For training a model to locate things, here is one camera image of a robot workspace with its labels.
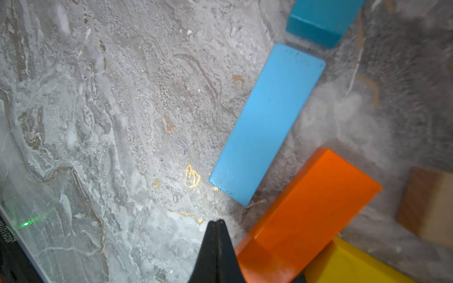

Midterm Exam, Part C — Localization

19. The long yellow wooden block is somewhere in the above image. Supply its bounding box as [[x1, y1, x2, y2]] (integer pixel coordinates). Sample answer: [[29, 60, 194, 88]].
[[304, 237, 414, 283]]

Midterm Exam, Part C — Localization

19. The orange wooden block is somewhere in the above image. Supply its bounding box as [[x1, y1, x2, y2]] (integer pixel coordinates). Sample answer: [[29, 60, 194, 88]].
[[235, 147, 382, 283]]

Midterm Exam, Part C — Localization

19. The natural wooden block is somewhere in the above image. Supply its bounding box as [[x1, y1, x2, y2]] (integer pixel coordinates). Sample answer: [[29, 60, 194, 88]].
[[396, 167, 453, 249]]

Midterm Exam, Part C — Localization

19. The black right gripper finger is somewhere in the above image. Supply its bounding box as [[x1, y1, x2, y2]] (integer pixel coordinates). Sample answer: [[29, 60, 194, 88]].
[[188, 219, 245, 283]]

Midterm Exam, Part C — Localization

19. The teal wooden block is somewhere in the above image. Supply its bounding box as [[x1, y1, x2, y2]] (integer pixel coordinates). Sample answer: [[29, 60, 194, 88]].
[[285, 0, 365, 48]]

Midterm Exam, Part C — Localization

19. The light blue wooden block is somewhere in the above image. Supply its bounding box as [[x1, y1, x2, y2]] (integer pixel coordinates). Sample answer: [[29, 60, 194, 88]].
[[210, 44, 326, 206]]

